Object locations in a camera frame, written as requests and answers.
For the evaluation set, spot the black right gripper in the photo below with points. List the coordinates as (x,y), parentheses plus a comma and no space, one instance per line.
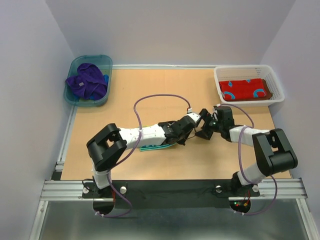
(204,133)

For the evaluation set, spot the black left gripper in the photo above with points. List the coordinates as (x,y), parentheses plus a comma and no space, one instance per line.
(182,141)

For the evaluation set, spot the blue towel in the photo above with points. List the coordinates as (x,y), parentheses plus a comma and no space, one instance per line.
(155,147)

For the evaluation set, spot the brown towel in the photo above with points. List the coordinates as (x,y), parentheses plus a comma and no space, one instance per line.
(268,93)

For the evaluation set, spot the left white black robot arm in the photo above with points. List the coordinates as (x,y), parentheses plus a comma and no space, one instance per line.
(108,145)

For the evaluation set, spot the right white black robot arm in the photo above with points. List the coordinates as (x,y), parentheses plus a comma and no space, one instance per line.
(272,149)

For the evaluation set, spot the white plastic mesh basket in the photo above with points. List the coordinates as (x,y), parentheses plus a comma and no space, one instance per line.
(248,85)

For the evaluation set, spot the purple towel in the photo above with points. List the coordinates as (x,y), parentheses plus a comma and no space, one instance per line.
(89,83)

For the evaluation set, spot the teal plastic bin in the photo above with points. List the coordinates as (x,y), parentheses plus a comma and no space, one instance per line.
(104,63)

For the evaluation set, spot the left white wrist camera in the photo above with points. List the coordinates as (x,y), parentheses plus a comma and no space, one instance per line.
(194,116)

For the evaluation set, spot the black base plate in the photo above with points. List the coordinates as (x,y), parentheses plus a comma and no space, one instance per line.
(164,194)

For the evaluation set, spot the aluminium rail frame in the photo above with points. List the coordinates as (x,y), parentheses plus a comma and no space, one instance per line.
(149,96)

